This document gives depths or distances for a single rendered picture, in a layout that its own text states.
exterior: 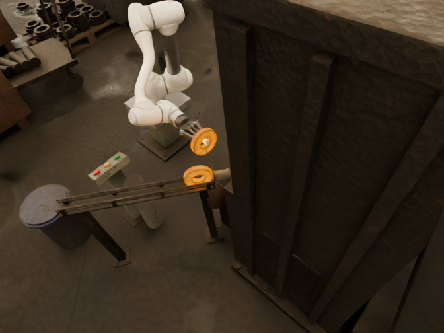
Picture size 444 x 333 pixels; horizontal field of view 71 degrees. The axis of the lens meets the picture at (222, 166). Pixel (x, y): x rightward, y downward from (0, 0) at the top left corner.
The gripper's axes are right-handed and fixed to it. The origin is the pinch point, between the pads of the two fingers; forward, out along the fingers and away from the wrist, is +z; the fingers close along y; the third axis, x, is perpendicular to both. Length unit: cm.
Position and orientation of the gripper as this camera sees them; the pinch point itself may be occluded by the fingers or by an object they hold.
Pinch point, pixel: (203, 139)
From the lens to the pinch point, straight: 161.3
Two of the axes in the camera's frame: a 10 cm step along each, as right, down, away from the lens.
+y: -7.6, 5.6, -3.3
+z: 6.4, 5.4, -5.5
